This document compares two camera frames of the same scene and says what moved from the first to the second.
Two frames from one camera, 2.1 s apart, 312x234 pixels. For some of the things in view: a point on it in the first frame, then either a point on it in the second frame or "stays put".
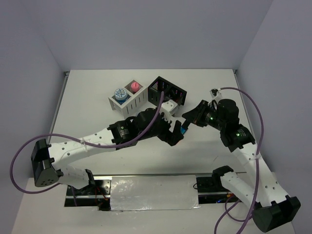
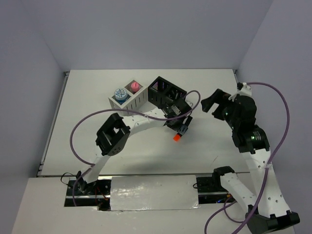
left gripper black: x=167 y=136 to x=186 y=121
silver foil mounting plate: x=147 y=192 stays put
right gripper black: x=195 y=115 to x=219 y=96
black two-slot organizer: x=171 y=92 stays put
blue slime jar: x=121 y=95 stays put
